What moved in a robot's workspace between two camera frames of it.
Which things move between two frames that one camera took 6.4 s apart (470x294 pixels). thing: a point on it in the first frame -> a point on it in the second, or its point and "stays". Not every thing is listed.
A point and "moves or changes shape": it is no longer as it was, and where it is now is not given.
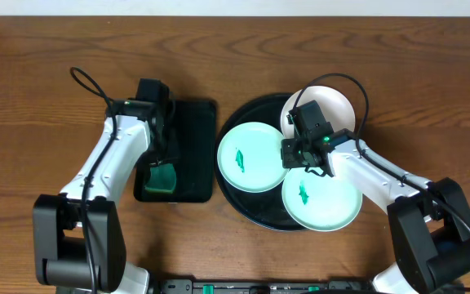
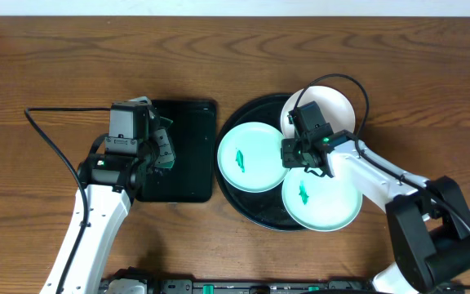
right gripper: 288,160 stays
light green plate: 249,157 stays
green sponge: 161,178 moves or changes shape
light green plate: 321,203 stays
